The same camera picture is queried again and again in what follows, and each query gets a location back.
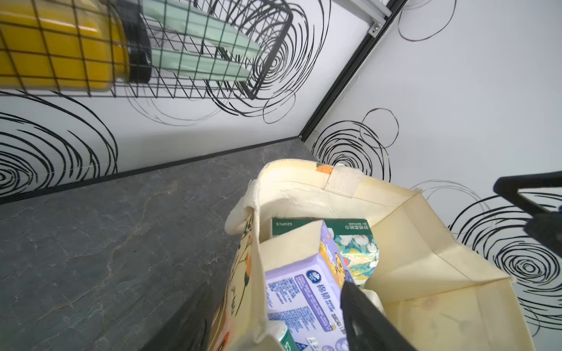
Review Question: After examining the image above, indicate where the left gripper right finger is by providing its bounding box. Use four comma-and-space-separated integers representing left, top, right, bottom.
340, 282, 415, 351

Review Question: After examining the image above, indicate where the floral canvas tote bag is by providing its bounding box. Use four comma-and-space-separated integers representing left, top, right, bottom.
209, 159, 534, 350

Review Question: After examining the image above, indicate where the purple tissue pack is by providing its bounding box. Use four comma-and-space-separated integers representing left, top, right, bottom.
261, 220, 352, 350

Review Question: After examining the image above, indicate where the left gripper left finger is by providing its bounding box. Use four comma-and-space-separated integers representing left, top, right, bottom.
140, 285, 214, 351

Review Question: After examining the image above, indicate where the green item in basket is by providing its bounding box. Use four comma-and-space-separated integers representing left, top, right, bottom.
142, 1, 260, 82

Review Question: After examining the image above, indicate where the black wire basket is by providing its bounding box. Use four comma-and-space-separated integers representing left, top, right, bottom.
1, 1, 294, 99

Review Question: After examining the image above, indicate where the yellow item in basket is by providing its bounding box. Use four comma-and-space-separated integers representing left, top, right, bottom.
1, 1, 152, 93

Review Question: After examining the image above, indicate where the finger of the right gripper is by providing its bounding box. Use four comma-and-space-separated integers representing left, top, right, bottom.
493, 171, 561, 257

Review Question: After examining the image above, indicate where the elephant tissue pack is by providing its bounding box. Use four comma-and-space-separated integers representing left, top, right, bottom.
266, 218, 380, 291

